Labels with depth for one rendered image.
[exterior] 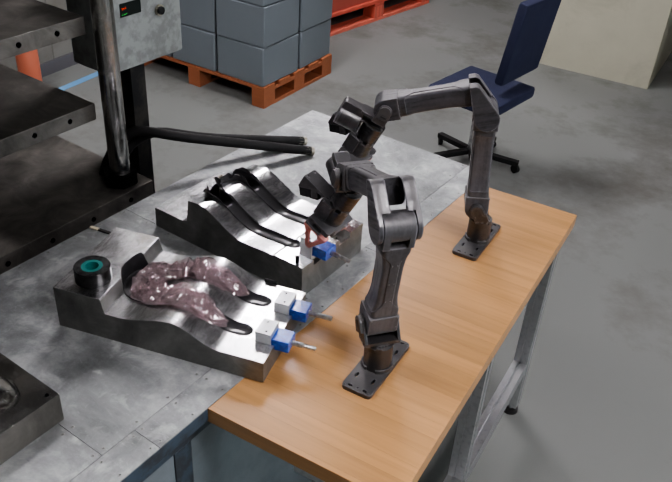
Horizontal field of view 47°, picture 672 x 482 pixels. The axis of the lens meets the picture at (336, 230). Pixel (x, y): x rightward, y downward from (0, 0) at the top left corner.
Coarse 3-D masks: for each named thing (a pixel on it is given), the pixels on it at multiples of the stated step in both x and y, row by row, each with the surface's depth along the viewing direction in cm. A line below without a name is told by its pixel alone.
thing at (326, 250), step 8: (312, 232) 190; (304, 240) 187; (312, 240) 186; (304, 248) 188; (312, 248) 187; (320, 248) 186; (328, 248) 186; (304, 256) 189; (312, 256) 189; (320, 256) 187; (328, 256) 187; (336, 256) 186; (344, 256) 185
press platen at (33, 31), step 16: (0, 0) 213; (16, 0) 214; (32, 0) 214; (0, 16) 202; (16, 16) 203; (32, 16) 204; (48, 16) 204; (64, 16) 205; (80, 16) 206; (0, 32) 193; (16, 32) 193; (32, 32) 195; (48, 32) 199; (64, 32) 203; (80, 32) 207; (0, 48) 189; (16, 48) 193; (32, 48) 197
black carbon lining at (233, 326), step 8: (136, 256) 182; (144, 256) 184; (128, 264) 181; (136, 264) 183; (144, 264) 185; (128, 272) 182; (136, 272) 184; (128, 280) 181; (128, 288) 179; (128, 296) 175; (240, 296) 180; (248, 296) 181; (256, 296) 181; (264, 296) 181; (256, 304) 179; (264, 304) 179; (232, 320) 173; (224, 328) 171; (232, 328) 172; (240, 328) 172; (248, 328) 172
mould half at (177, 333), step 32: (128, 256) 182; (160, 256) 189; (192, 256) 188; (64, 288) 171; (96, 288) 171; (256, 288) 183; (288, 288) 184; (64, 320) 176; (96, 320) 172; (128, 320) 169; (160, 320) 166; (192, 320) 168; (256, 320) 174; (288, 320) 174; (160, 352) 171; (192, 352) 168; (224, 352) 165; (256, 352) 165
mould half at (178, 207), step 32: (192, 192) 217; (288, 192) 213; (160, 224) 212; (192, 224) 203; (224, 224) 196; (288, 224) 202; (352, 224) 202; (224, 256) 201; (256, 256) 193; (288, 256) 189; (352, 256) 205
